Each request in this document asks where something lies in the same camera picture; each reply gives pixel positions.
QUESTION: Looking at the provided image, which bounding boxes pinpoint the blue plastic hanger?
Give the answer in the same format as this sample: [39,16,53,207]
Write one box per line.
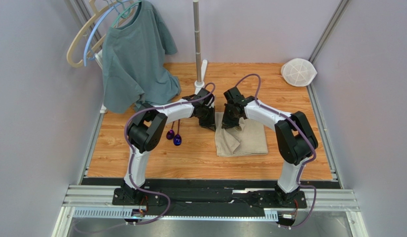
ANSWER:
[80,0,136,67]

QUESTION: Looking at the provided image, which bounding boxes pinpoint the beige cloth napkin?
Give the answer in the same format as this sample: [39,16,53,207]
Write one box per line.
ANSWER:
[215,112,268,157]

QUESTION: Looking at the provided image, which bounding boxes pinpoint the white plastic mesh basket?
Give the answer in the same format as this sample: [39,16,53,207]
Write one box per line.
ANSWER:
[281,58,318,87]

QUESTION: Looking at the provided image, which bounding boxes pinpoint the white rack base foot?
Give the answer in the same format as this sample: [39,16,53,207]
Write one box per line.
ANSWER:
[194,59,209,94]

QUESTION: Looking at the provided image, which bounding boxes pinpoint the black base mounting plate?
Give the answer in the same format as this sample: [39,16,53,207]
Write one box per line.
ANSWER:
[111,178,342,218]

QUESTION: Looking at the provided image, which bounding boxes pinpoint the blue purple spoon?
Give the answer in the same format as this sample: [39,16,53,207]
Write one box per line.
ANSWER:
[173,119,182,146]

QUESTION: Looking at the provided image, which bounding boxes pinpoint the green plastic hanger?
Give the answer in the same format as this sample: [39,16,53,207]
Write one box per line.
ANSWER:
[111,0,142,28]

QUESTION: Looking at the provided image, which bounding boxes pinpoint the beige wooden hanger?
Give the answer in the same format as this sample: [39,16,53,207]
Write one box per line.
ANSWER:
[65,0,138,68]

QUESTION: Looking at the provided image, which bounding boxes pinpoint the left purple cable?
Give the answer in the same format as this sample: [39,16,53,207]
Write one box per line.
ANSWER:
[123,82,217,226]

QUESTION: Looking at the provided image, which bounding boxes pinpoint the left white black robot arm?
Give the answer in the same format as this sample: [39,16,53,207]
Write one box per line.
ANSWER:
[118,88,216,204]

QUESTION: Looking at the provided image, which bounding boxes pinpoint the teal green t-shirt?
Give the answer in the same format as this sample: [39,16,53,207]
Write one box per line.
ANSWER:
[103,0,181,114]

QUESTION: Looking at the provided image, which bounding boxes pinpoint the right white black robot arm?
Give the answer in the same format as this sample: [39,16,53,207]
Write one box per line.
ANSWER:
[222,87,318,205]

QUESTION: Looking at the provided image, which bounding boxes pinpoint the aluminium frame rail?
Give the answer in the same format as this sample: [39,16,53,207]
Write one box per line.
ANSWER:
[52,185,368,237]

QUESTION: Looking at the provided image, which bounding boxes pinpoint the metal garment rack pole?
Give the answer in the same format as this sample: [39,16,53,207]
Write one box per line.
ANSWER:
[193,0,202,65]

